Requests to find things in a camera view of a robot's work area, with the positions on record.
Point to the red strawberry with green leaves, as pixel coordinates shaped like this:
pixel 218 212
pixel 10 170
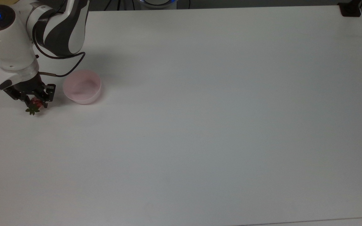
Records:
pixel 35 105

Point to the pale pink plastic bowl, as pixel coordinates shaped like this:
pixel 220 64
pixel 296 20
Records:
pixel 83 86

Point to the black table clamp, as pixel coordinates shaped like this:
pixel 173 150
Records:
pixel 350 10

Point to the white grey Franka robot arm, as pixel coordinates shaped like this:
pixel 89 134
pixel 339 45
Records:
pixel 9 34

